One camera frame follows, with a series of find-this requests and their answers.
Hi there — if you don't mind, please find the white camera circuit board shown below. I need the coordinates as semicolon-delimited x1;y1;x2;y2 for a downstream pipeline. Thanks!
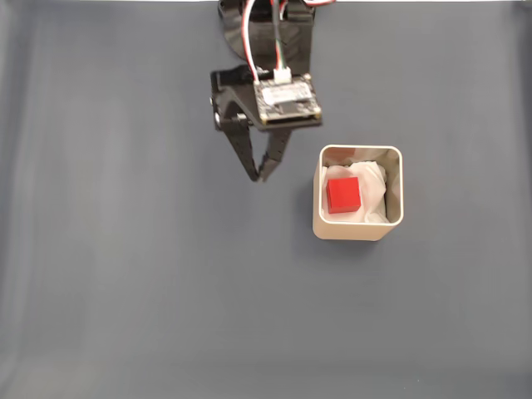
252;72;325;132

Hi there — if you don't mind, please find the beige square box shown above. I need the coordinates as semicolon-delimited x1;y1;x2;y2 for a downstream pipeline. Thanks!
312;144;405;242

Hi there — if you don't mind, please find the black camera cable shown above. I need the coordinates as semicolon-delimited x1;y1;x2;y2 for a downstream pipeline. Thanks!
270;0;292;84

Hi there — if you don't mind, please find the white crumpled tissue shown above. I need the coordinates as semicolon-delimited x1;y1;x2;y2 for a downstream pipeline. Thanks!
322;160;390;224

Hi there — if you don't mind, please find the red cube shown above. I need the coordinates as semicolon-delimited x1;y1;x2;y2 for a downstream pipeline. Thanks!
325;176;362;215

